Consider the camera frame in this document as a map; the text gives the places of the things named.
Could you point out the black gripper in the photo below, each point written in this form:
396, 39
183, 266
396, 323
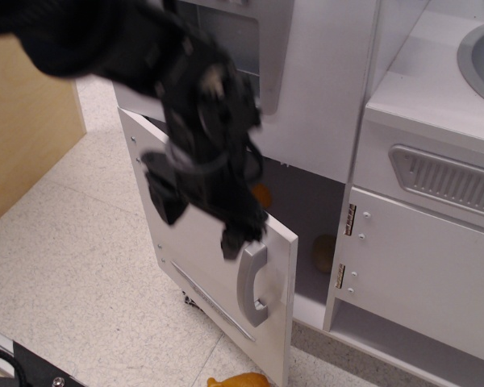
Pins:
219, 194

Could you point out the silver fridge door handle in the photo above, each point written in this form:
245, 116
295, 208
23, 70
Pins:
252, 260

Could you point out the white fridge door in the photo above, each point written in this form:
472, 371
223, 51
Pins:
323, 83
190, 254

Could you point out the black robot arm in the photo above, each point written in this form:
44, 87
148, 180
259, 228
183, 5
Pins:
208, 105

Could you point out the white toy fridge cabinet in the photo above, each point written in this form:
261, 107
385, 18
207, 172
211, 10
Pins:
306, 203

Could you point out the yellow toy corn piece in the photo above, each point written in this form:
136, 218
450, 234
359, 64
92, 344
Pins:
262, 194

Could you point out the aluminium extrusion foot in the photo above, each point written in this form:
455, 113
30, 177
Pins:
189, 301

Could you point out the beige toy potato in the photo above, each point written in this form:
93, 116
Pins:
322, 252

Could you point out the lower brass cabinet hinge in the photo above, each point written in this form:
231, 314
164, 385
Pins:
340, 276

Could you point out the brass cabinet hinge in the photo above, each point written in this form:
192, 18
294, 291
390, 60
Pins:
348, 227
340, 276

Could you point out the upper brass cabinet hinge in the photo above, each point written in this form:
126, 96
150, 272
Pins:
348, 227

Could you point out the orange toy chicken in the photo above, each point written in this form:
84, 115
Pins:
249, 379

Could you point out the silver ice dispenser recess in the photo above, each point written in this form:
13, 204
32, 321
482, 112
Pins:
255, 33

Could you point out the plywood panel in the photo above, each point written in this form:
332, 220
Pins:
40, 121

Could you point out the white toy kitchen counter unit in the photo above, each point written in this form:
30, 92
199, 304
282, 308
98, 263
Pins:
417, 97

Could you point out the white cabinet door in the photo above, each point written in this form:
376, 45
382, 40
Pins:
419, 270

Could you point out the silver vent panel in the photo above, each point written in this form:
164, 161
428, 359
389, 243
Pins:
438, 177

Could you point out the grey round sink basin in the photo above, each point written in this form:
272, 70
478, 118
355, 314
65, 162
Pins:
470, 59

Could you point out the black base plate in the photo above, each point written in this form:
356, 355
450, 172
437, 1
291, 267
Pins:
40, 372

